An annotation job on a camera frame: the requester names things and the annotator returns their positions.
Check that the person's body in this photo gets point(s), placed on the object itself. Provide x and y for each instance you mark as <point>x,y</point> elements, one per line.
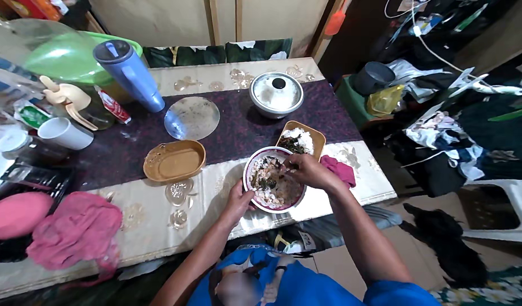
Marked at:
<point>316,287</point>

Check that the orange package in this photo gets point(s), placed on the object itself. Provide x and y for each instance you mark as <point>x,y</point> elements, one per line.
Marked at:
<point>36,9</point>

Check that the brown oval container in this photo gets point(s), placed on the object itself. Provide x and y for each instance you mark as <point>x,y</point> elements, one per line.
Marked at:
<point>176,161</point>

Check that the white rice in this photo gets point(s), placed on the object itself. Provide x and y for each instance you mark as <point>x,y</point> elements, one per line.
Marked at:
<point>303,137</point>

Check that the person's left forearm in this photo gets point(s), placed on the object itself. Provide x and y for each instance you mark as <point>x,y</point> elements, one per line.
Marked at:
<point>205,252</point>

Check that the dark grey pot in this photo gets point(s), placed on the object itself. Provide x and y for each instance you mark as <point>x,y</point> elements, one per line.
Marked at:
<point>373,80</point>

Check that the green and white packet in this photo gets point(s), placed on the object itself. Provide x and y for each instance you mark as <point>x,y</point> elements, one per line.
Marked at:
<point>29,114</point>

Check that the brown rounded rectangular container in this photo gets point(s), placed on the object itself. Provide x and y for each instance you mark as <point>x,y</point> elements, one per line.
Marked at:
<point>319,140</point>

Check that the person's right fingers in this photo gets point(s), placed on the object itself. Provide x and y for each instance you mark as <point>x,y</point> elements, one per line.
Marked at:
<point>293,163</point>

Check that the round translucent disc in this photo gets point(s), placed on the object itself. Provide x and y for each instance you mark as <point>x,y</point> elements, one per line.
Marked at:
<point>195,117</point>

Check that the pink oval plastic container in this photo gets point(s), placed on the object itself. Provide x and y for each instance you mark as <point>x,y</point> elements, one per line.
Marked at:
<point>19,214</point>

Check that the person's left hand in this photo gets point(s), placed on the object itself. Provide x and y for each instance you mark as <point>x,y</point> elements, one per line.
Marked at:
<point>236,205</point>

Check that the blue tumbler with lid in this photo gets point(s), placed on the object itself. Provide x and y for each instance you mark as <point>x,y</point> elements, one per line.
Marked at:
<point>135,80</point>

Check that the glass jar with white lid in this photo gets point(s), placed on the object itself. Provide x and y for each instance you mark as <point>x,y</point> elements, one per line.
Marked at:
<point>25,146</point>

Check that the yellow plastic bag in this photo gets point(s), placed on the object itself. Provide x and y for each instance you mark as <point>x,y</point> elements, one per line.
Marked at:
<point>384,101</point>

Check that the person's left thumb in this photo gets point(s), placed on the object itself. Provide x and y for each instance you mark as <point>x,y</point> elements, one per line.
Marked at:
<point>247,195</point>

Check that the person's right forearm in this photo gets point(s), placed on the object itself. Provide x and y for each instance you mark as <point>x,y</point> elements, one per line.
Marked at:
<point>367,238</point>

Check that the metal pot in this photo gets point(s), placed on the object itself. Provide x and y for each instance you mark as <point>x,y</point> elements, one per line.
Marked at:
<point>274,113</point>

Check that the green cloth-covered stand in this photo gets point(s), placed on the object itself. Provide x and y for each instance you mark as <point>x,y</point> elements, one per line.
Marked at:
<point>350,101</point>

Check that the person's left fingers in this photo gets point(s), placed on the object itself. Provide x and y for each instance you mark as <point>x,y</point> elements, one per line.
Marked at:
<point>239,185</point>

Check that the black plastic rack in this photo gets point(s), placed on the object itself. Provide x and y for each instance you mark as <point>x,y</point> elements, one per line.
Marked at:
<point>55,180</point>

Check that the green floral rug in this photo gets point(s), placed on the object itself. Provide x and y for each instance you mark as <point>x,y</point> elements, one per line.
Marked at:
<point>505,282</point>

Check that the black dog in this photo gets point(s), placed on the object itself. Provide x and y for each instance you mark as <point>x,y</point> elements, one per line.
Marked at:
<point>456,250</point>

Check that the grey striped fabric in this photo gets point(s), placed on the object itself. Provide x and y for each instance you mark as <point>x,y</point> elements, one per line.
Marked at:
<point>382,216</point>

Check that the dark purple table runner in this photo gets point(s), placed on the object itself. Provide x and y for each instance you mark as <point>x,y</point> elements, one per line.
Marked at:
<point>116,157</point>

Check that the white plastic cup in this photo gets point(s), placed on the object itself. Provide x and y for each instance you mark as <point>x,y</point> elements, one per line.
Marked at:
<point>68,134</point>

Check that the cream floral tablecloth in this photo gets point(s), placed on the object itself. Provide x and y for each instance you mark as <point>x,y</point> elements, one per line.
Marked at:
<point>159,225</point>

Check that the pile of clothes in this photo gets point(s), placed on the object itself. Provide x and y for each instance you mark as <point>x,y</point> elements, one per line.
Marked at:
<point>443,146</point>

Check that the green plastic basin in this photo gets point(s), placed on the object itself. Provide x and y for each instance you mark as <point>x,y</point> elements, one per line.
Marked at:
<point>61,59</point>

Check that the orange hanging plastic item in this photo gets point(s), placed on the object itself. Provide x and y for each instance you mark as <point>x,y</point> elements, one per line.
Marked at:
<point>335,22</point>

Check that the person's right hand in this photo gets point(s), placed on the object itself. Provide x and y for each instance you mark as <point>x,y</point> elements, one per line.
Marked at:
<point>313,170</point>

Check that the clear plastic jug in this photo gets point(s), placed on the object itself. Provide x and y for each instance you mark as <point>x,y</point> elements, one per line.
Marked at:
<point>102,121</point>

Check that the red and white tube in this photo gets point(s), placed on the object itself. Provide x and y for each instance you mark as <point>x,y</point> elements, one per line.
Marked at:
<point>114,107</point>

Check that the dark cooked greens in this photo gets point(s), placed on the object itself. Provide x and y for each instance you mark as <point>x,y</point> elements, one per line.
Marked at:
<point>291,146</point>

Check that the white bowl with maroon rim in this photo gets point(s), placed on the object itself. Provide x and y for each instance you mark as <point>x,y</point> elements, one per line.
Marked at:
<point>247,173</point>

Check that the small magenta cloth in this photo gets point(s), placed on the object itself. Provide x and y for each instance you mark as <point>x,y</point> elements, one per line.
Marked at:
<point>339,171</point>

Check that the mixed rice and greens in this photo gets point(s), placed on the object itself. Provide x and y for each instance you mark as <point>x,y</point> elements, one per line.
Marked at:
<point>267,184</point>

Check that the large pink cloth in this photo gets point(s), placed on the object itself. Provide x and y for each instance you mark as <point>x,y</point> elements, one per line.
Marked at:
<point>80,229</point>

